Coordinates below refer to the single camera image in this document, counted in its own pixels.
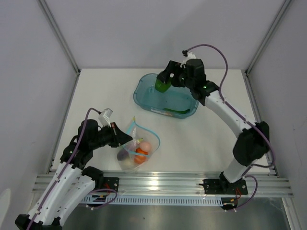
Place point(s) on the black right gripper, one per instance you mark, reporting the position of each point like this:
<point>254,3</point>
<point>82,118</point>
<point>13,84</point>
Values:
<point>172,68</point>

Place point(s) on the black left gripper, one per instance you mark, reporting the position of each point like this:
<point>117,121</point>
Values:
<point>119,137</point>

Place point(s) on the green bell pepper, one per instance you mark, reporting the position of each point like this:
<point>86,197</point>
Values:
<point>163,82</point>

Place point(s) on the purple eggplant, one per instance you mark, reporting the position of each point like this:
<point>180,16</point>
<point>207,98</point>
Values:
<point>128,148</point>

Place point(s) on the clear zip top bag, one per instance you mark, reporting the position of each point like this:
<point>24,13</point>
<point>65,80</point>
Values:
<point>137,131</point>

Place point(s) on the brown egg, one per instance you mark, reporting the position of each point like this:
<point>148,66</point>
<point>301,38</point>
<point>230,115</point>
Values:
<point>145,146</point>

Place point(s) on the orange tomato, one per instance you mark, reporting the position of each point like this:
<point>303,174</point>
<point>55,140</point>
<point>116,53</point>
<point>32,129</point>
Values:
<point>141,157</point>

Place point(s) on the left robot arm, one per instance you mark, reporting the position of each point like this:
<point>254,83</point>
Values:
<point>73,179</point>

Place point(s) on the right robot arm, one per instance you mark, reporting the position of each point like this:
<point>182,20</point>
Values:
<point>252,137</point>

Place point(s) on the teal translucent plastic tray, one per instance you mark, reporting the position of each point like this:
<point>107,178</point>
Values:
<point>148,98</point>

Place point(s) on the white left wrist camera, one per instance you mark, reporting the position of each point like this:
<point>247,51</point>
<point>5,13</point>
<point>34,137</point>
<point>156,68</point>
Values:
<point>104,117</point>

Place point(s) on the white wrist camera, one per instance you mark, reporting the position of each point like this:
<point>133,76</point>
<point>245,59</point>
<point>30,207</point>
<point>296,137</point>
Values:
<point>188,55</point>
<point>104,117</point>

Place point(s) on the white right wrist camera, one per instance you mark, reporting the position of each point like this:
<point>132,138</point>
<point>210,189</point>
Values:
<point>188,55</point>

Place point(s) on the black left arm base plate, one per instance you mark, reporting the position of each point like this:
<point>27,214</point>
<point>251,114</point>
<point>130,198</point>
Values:
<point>111,183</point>

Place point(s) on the white slotted cable duct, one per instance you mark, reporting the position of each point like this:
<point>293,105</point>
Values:
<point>168,200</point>

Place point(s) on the left aluminium frame post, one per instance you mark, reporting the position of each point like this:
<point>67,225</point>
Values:
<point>58,34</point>

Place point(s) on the aluminium frame post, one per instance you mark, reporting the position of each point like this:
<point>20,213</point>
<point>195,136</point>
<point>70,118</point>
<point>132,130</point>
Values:
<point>285,7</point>
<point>58,34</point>

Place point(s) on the right aluminium frame post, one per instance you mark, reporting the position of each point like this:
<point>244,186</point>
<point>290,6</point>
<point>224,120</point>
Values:
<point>285,7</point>

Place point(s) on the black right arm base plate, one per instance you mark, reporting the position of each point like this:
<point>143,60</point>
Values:
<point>219,187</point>

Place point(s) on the aluminium mounting rail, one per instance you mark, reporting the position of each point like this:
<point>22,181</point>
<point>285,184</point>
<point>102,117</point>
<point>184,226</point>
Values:
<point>188,184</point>

